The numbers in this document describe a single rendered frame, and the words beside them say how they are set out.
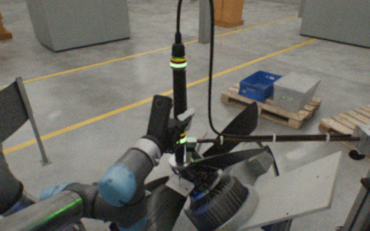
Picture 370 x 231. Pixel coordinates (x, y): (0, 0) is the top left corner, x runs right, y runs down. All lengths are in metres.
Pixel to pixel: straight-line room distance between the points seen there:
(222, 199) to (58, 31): 6.22
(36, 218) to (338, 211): 2.52
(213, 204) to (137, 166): 0.45
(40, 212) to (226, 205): 0.60
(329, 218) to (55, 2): 6.18
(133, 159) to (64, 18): 6.34
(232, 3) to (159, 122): 8.25
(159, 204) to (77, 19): 6.25
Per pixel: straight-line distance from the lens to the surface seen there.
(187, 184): 0.98
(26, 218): 0.54
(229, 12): 8.86
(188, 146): 0.85
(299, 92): 3.59
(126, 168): 0.57
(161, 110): 0.66
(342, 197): 2.93
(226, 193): 0.98
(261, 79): 4.44
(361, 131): 1.02
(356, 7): 7.83
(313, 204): 0.81
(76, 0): 6.90
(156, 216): 0.90
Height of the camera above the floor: 1.89
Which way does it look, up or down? 30 degrees down
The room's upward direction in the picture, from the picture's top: straight up
